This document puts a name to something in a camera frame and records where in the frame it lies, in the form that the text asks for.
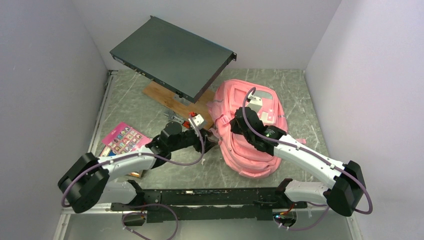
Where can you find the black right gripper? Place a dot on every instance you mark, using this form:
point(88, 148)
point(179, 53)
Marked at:
point(234, 128)

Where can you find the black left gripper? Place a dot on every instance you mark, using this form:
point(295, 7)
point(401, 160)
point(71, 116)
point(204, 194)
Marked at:
point(207, 144)

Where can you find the pink student backpack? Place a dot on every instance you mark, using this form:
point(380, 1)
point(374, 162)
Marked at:
point(237, 153)

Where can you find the pink sticker book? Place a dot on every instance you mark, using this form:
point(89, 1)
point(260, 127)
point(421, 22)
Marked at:
point(124, 138)

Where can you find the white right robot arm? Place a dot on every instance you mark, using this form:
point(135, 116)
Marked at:
point(340, 185)

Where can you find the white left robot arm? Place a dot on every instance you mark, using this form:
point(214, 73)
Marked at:
point(91, 179)

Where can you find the brown wooden board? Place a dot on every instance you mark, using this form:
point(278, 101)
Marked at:
point(181, 106)

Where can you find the dark metal rack unit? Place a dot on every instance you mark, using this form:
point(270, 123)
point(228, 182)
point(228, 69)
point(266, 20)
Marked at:
point(177, 59)

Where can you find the orange handled adjustable wrench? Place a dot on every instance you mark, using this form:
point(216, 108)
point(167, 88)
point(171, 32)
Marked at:
point(173, 117)

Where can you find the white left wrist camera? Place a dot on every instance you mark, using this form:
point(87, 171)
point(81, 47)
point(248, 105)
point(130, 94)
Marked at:
point(197, 121)

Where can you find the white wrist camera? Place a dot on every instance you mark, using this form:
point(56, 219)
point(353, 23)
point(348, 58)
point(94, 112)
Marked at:
point(255, 103)
point(197, 121)

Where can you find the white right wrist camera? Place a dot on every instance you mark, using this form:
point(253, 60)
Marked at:
point(255, 103)

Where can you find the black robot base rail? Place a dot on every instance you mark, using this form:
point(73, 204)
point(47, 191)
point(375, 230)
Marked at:
point(160, 205)

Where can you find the aluminium frame rail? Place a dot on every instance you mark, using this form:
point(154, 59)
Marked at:
point(64, 219)

